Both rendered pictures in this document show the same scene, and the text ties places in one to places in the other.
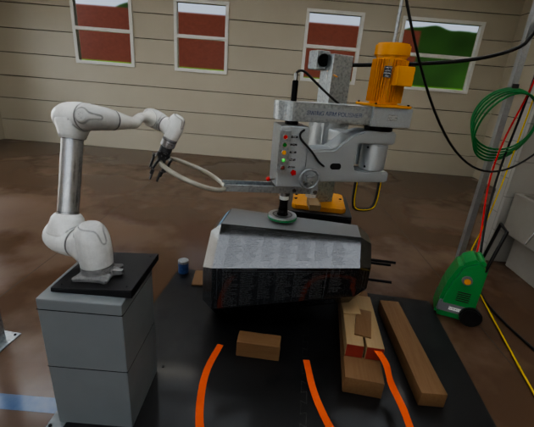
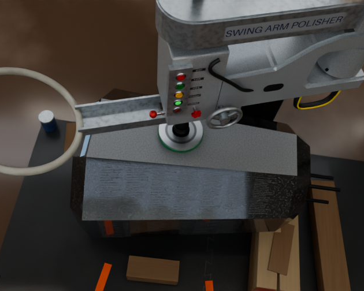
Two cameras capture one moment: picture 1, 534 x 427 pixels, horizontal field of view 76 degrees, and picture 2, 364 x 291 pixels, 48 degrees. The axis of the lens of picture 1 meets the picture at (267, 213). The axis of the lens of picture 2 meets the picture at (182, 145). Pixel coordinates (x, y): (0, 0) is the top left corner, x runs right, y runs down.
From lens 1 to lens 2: 1.63 m
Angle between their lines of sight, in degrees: 41
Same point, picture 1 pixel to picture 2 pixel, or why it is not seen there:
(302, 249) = (208, 194)
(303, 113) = (219, 37)
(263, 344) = (158, 278)
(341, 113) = (299, 22)
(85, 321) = not seen: outside the picture
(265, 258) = (156, 207)
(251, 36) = not seen: outside the picture
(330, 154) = (267, 76)
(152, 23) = not seen: outside the picture
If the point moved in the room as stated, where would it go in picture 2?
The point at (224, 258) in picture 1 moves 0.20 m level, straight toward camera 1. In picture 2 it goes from (97, 208) to (97, 249)
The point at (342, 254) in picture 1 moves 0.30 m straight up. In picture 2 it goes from (266, 200) to (283, 175)
